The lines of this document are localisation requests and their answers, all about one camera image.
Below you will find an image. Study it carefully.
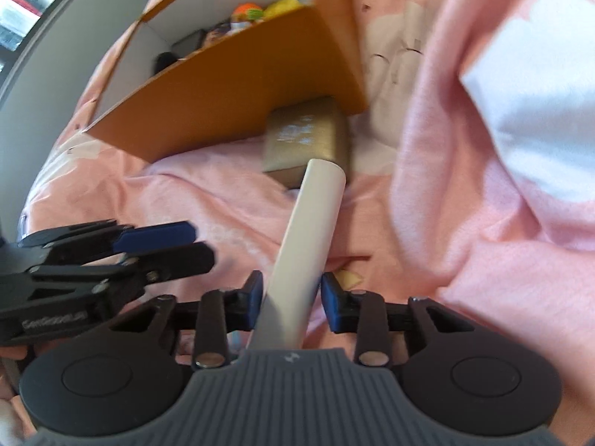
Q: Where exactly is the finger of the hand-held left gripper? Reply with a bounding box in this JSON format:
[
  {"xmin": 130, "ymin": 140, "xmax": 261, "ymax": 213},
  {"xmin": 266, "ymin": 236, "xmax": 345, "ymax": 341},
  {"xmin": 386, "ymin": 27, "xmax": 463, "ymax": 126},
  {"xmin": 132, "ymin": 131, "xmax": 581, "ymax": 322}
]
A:
[
  {"xmin": 28, "ymin": 243, "xmax": 215, "ymax": 295},
  {"xmin": 19, "ymin": 220, "xmax": 196, "ymax": 255}
]

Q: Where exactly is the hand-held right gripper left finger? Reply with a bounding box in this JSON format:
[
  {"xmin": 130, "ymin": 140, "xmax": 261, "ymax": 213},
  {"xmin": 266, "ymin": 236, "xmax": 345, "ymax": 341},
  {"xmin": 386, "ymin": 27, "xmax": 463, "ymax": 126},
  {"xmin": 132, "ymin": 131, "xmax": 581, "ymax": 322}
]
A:
[{"xmin": 109, "ymin": 269, "xmax": 264, "ymax": 370}]

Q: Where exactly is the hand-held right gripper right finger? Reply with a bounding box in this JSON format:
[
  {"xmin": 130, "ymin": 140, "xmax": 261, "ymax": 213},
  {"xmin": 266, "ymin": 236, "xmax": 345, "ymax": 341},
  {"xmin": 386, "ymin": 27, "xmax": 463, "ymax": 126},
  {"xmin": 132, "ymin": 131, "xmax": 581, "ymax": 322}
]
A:
[{"xmin": 322, "ymin": 272, "xmax": 475, "ymax": 367}]

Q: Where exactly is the white tube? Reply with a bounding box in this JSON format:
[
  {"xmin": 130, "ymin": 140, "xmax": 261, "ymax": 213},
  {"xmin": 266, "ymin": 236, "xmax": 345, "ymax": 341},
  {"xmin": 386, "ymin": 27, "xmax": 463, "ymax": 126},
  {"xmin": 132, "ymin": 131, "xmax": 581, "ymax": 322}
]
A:
[{"xmin": 251, "ymin": 159, "xmax": 348, "ymax": 351}]

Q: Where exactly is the orange cardboard box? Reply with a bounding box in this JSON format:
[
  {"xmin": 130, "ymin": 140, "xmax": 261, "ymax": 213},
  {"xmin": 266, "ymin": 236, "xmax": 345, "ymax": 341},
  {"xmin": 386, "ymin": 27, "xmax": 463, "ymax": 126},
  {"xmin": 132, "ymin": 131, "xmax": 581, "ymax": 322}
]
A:
[{"xmin": 85, "ymin": 0, "xmax": 368, "ymax": 164}]

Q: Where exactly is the small yellow card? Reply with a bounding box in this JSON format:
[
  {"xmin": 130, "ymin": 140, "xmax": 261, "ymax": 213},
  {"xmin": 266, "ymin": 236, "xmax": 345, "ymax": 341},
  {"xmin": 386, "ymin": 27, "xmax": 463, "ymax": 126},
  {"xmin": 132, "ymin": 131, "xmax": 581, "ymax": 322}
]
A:
[{"xmin": 334, "ymin": 268, "xmax": 362, "ymax": 290}]

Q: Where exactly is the pink printed blanket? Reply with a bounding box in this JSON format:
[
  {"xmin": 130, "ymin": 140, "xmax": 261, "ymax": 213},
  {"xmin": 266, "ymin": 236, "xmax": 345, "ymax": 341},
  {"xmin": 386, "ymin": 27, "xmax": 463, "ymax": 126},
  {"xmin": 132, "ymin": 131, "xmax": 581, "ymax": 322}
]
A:
[{"xmin": 9, "ymin": 0, "xmax": 595, "ymax": 446}]

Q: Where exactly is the gold box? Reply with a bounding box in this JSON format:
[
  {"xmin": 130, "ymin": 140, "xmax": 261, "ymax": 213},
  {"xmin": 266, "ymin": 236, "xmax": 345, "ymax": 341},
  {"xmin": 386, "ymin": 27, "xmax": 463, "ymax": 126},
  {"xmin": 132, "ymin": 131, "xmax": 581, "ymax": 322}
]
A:
[{"xmin": 261, "ymin": 97, "xmax": 350, "ymax": 191}]

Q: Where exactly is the black fuzzy item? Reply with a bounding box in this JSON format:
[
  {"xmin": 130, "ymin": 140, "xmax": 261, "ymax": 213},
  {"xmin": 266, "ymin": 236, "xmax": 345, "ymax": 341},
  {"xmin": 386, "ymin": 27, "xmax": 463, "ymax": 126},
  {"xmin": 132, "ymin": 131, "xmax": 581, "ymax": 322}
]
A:
[{"xmin": 155, "ymin": 51, "xmax": 180, "ymax": 76}]

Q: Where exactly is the orange plush toy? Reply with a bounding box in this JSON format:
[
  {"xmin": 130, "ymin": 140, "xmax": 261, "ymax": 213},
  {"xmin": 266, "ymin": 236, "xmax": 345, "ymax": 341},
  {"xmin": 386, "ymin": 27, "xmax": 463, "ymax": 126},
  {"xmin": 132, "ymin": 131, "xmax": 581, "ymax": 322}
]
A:
[{"xmin": 231, "ymin": 2, "xmax": 265, "ymax": 24}]

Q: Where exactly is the window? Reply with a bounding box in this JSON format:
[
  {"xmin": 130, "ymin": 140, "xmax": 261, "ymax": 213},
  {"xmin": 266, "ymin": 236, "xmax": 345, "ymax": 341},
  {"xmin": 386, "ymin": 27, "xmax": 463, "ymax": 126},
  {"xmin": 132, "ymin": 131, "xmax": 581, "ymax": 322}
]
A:
[{"xmin": 0, "ymin": 0, "xmax": 94, "ymax": 72}]

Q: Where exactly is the yellow plush toy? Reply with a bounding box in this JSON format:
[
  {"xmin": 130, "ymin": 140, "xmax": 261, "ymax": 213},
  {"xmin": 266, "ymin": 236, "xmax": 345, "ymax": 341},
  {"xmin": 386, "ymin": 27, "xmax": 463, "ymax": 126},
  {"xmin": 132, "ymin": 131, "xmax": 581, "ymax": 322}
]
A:
[{"xmin": 263, "ymin": 0, "xmax": 305, "ymax": 22}]

